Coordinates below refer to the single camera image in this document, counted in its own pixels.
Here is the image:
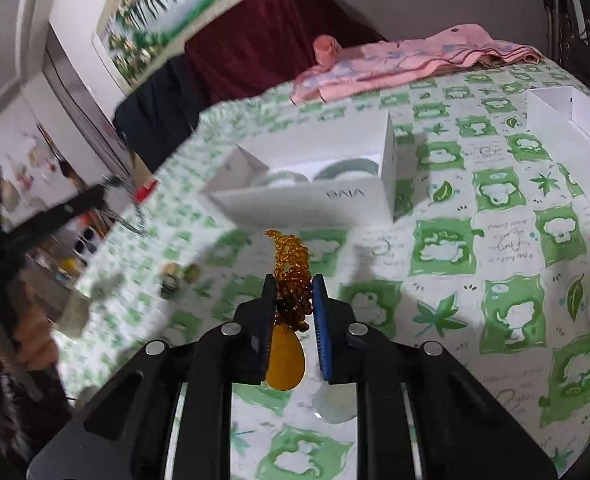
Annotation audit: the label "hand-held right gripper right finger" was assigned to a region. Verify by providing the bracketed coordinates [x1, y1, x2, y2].
[311, 274, 558, 480]

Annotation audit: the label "white box lid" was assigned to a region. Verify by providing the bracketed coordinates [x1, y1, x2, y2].
[525, 86, 590, 162]

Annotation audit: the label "pink floral blanket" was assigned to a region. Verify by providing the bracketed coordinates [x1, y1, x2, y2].
[290, 24, 546, 106]

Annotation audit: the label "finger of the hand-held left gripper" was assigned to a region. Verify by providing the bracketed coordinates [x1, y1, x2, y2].
[2, 179, 123, 241]

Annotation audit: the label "green jade bangle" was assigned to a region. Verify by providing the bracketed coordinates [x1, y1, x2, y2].
[315, 157, 381, 182]

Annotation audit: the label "white cardboard box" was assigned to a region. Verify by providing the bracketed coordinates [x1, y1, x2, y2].
[202, 110, 398, 228]

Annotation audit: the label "dark red cloth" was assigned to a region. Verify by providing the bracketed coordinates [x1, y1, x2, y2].
[184, 0, 388, 107]

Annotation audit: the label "person's dark patterned clothing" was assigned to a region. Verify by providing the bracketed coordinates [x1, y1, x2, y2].
[0, 355, 76, 467]

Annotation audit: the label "white device with dark circles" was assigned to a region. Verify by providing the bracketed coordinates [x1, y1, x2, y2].
[72, 222, 106, 261]

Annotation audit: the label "landscape wall poster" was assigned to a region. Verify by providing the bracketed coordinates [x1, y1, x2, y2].
[92, 0, 316, 95]

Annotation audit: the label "pale jade bangle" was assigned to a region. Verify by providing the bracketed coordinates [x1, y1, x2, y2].
[254, 170, 312, 189]

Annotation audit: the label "person's left hand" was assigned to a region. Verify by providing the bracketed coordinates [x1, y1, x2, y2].
[10, 304, 62, 377]

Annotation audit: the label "black cloth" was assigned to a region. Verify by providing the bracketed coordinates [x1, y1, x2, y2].
[112, 52, 216, 173]

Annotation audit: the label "red handled scissors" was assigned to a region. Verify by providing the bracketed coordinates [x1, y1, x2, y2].
[125, 179, 158, 236]

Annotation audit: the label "amber bead necklace with pendant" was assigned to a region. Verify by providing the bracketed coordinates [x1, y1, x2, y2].
[264, 229, 318, 392]

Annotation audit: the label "small dark ring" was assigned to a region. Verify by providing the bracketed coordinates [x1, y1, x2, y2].
[160, 264, 182, 299]

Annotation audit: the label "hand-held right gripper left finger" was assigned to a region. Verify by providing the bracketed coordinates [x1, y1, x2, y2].
[27, 274, 278, 480]

